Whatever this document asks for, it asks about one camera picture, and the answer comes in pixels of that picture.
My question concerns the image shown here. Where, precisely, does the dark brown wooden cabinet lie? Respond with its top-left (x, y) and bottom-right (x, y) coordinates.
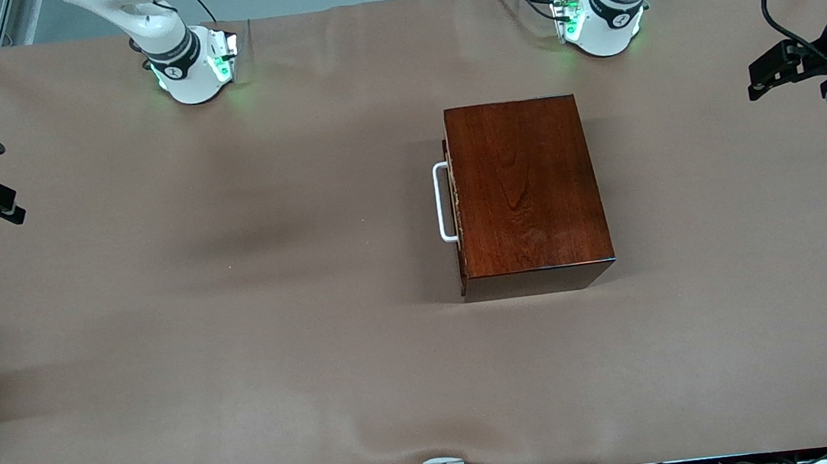
top-left (440, 91), bottom-right (618, 304)

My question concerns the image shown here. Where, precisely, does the black right arm base cable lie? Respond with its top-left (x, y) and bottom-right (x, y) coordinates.
top-left (186, 0), bottom-right (220, 26)

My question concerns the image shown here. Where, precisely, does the wooden drawer with white handle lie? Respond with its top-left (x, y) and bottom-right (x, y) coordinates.
top-left (429, 140), bottom-right (468, 291)

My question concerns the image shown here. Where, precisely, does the brown table cover mat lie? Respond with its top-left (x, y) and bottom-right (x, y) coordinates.
top-left (0, 0), bottom-right (827, 464)

